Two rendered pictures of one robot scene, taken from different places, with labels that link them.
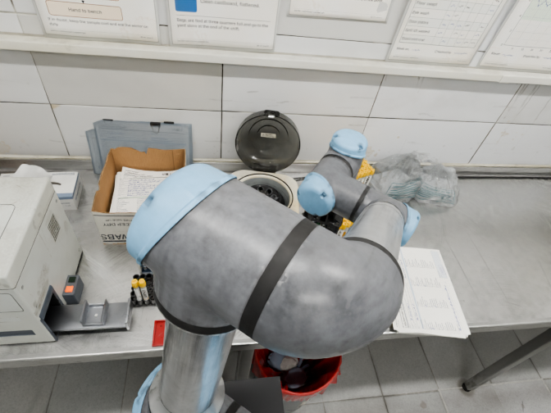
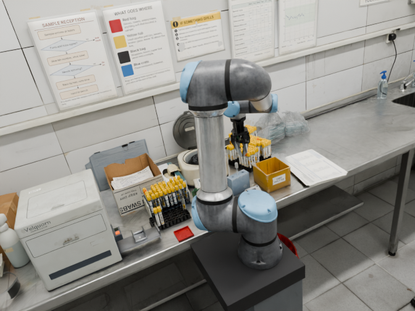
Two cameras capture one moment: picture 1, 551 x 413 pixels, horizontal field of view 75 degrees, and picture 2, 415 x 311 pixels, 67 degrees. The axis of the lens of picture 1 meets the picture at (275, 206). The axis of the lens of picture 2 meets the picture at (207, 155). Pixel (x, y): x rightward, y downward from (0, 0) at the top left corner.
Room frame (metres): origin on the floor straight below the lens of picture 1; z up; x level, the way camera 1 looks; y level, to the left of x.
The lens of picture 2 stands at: (-0.69, 0.17, 1.75)
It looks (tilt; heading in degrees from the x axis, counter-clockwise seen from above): 27 degrees down; 354
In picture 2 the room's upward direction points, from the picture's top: 9 degrees counter-clockwise
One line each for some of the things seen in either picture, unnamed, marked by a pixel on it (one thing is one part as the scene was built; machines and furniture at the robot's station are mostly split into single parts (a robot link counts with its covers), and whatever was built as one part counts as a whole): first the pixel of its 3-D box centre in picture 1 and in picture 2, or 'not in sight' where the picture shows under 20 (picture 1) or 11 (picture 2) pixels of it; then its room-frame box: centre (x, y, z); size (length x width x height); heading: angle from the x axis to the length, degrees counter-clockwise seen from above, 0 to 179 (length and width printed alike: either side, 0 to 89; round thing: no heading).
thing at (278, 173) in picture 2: not in sight; (271, 174); (0.59, -0.26, 0.93); 0.13 x 0.13 x 0.10; 12
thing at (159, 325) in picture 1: (166, 332); (183, 233); (0.36, 0.21, 0.88); 0.07 x 0.07 x 0.01; 15
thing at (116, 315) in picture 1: (85, 315); (134, 238); (0.35, 0.41, 0.92); 0.21 x 0.07 x 0.05; 105
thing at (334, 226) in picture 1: (328, 210); (239, 129); (0.61, -0.13, 1.18); 0.09 x 0.08 x 0.12; 172
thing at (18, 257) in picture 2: not in sight; (7, 241); (0.42, 0.90, 1.00); 0.09 x 0.08 x 0.24; 15
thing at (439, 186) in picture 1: (438, 179); (293, 121); (1.12, -0.61, 0.94); 0.20 x 0.17 x 0.14; 86
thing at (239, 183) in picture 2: not in sight; (238, 183); (0.57, -0.09, 0.92); 0.10 x 0.07 x 0.10; 111
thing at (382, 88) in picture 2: not in sight; (382, 84); (1.36, -1.40, 0.97); 0.08 x 0.07 x 0.20; 108
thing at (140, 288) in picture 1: (162, 279); (167, 210); (0.48, 0.26, 0.93); 0.17 x 0.09 x 0.11; 105
